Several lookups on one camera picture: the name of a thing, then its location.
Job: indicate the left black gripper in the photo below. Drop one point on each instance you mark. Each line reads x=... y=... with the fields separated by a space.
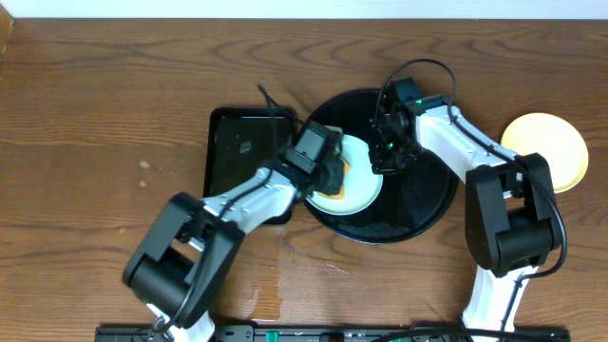
x=329 y=169

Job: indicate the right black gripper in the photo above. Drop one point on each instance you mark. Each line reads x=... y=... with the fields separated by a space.
x=380 y=163

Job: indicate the orange green sponge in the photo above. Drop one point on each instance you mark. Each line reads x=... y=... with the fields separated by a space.
x=343 y=183

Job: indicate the stained light blue plate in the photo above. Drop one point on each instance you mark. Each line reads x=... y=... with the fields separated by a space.
x=362 y=185

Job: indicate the yellow plate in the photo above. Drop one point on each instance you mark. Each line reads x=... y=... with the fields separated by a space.
x=556 y=140

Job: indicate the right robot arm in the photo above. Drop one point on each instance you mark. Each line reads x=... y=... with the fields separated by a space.
x=513 y=227

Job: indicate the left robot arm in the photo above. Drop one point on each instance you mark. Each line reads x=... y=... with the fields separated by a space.
x=180 y=265

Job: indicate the black round tray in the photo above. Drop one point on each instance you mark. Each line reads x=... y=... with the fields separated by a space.
x=409 y=203

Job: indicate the black rectangular water tray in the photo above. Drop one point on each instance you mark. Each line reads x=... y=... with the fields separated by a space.
x=242 y=139

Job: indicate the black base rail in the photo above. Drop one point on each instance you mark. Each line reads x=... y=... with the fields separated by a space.
x=245 y=333

